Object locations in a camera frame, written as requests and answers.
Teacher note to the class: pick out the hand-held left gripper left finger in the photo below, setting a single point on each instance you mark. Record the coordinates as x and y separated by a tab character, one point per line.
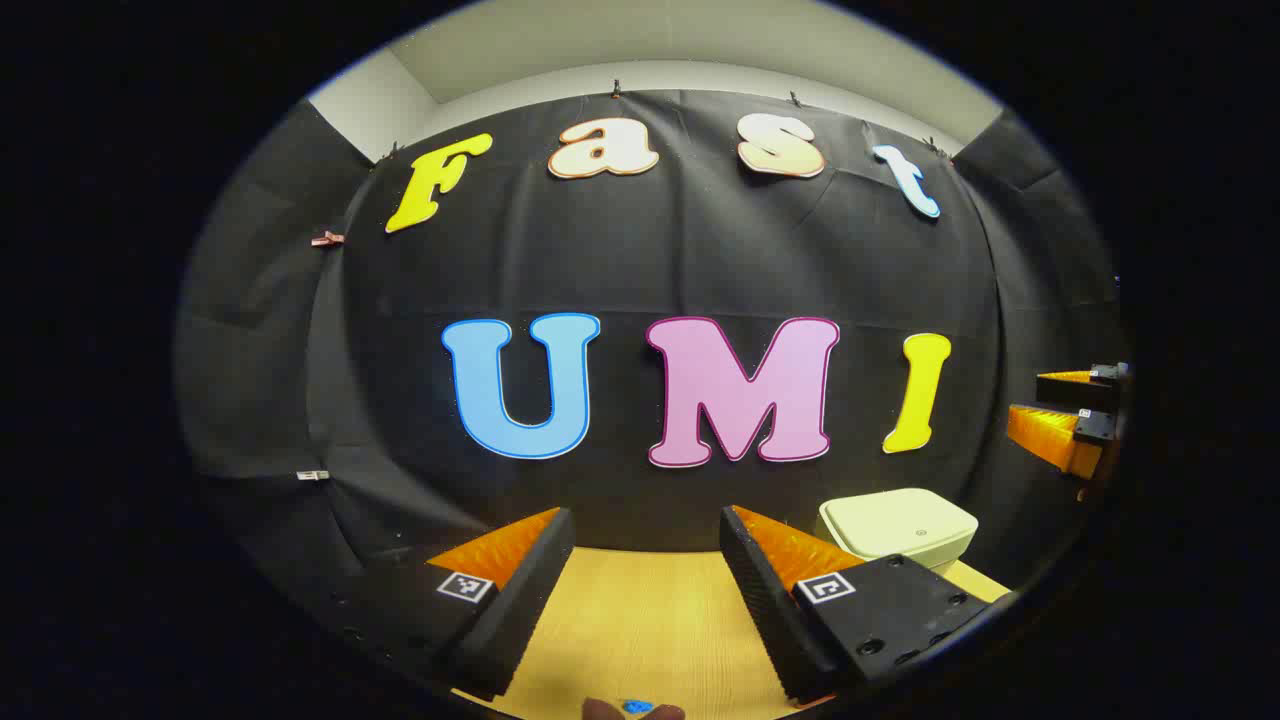
525	600

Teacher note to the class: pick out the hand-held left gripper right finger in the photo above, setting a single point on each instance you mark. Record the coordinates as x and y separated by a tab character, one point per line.
765	600

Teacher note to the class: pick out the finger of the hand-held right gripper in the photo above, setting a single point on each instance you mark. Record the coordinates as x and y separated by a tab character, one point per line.
1050	438
1085	390

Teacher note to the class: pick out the blue paper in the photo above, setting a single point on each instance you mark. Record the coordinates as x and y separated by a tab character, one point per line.
635	706

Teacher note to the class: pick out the pale green desktop garbage bin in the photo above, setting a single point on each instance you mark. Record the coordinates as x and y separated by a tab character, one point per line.
900	525

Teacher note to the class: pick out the wooden desktop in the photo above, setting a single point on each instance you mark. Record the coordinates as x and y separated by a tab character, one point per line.
640	620

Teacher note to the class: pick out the black backdrop cloth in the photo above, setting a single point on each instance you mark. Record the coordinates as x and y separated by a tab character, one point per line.
620	260

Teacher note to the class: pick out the pink cloth clip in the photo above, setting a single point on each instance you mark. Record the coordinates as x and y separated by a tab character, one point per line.
327	238

